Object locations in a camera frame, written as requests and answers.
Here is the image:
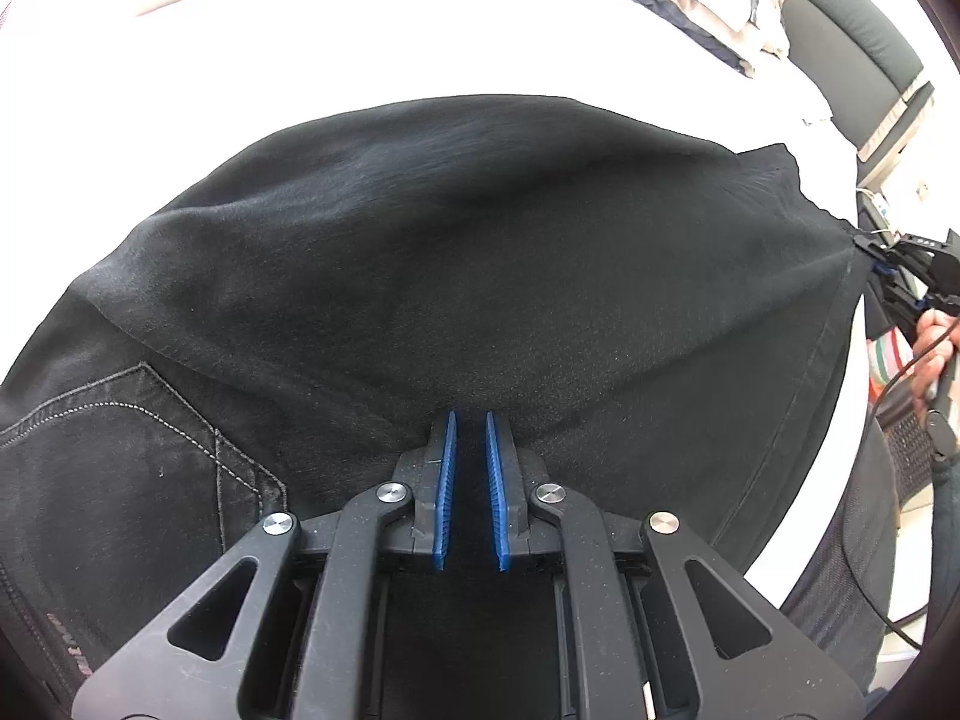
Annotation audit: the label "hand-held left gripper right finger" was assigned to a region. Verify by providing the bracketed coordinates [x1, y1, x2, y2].
[484, 411, 867, 720]

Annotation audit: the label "striped cloth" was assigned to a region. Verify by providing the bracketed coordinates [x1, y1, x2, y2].
[868, 330, 917, 400]

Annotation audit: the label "person's black mesh trousers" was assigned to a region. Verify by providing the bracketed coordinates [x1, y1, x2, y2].
[780, 412, 905, 698]

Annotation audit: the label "black pants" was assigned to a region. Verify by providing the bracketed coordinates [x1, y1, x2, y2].
[0, 94, 901, 720]

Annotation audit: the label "white power strip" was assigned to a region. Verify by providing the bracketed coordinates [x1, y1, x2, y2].
[857, 186, 897, 235]

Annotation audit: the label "person's right hand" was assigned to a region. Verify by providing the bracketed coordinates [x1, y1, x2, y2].
[911, 310, 960, 404]

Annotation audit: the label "white bed sheet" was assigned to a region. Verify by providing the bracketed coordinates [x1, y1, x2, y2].
[0, 0, 886, 616]

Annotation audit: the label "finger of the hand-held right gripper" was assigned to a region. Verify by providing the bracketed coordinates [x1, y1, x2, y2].
[853, 234, 935, 272]
[872, 262, 931, 314]

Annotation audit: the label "black cable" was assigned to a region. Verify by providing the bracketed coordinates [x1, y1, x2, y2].
[866, 326, 953, 650]

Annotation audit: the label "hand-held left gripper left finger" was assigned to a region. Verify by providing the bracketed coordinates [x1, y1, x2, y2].
[71, 411, 458, 720]

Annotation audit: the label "grey padded headboard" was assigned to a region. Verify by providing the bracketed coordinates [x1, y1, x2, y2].
[772, 0, 937, 162]

